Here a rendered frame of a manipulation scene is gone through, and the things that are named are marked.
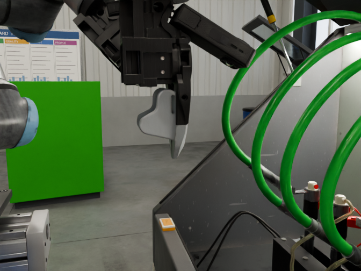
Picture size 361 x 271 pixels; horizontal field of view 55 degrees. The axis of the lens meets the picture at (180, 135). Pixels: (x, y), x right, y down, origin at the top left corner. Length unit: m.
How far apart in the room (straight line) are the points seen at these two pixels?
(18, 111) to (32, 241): 0.29
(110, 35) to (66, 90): 3.17
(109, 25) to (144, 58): 0.24
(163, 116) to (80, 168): 3.48
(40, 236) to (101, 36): 0.43
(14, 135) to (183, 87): 0.53
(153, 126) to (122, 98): 6.61
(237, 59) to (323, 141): 0.67
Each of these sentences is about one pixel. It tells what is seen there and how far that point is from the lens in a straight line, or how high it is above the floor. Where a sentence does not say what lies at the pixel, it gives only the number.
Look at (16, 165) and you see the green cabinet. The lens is 3.84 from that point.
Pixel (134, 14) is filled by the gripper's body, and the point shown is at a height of 1.37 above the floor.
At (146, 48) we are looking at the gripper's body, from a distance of 0.41.
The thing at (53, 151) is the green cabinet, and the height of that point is 0.58.
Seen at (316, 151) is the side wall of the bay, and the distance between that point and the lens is 1.07.
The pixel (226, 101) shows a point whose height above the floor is 1.26.
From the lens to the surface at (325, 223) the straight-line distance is 0.42.
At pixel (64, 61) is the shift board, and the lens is 6.95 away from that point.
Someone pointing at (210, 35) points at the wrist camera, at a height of 1.35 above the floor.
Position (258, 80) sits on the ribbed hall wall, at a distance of 8.02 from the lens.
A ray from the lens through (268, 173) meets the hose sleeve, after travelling 0.64.
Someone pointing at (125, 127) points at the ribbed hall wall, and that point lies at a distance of 7.10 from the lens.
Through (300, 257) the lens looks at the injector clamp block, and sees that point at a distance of 0.70.
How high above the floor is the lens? 1.30
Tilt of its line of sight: 9 degrees down
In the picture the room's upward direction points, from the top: straight up
